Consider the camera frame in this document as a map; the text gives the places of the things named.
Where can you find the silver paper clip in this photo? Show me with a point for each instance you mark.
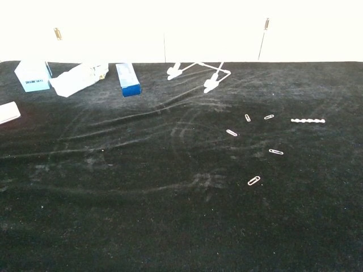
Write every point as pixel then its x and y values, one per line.
pixel 248 118
pixel 232 132
pixel 253 180
pixel 276 152
pixel 269 116

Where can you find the black velvet tablecloth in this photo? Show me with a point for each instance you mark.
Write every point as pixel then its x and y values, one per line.
pixel 158 198

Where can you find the long dark blue box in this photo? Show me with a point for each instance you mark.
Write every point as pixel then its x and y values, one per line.
pixel 129 82

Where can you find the white crumpled plastic bag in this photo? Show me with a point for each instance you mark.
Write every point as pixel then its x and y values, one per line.
pixel 76 80

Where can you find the metal screen hinge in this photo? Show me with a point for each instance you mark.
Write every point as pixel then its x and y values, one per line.
pixel 58 34
pixel 266 24

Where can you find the light blue square box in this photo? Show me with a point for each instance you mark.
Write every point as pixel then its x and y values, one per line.
pixel 31 78

